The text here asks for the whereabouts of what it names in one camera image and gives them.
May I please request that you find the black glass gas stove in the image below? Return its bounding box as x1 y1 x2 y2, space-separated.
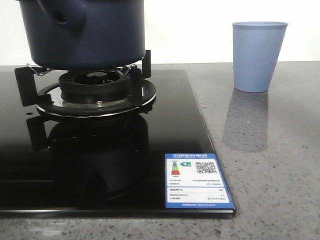
0 68 236 218

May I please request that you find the black round gas burner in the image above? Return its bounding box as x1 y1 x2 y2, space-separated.
58 71 131 104

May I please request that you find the dark blue cooking pot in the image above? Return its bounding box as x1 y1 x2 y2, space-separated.
19 0 146 71

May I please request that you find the blue energy efficiency label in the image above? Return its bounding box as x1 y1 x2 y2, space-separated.
165 153 236 213

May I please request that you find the light blue ribbed cup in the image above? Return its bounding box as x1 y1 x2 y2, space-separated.
232 21 288 93

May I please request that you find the black pot support grate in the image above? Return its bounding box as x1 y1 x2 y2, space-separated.
14 50 156 119

